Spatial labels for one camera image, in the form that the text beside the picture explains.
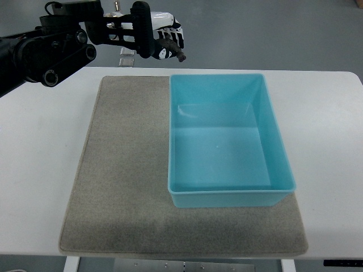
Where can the blue plastic box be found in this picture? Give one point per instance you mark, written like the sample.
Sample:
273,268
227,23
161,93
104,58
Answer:
225,146

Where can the upper silver floor plate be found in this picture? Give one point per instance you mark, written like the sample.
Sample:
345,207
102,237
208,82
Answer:
126,52

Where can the metal table base plate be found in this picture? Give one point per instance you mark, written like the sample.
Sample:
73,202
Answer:
129,265

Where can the lower silver floor plate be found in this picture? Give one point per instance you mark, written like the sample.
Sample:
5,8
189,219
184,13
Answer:
126,62

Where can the black table control panel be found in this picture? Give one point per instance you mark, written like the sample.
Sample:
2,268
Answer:
343,263

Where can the brown toy hippo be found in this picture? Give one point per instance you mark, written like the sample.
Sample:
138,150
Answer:
170,48

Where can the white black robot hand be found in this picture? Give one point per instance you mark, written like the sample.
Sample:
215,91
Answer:
162,23

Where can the grey felt mat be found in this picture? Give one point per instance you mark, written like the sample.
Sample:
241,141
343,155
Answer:
120,203

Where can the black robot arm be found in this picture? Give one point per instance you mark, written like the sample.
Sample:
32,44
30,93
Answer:
66,39

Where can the silver floor plate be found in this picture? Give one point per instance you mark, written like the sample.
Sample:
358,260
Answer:
126,62
126,52

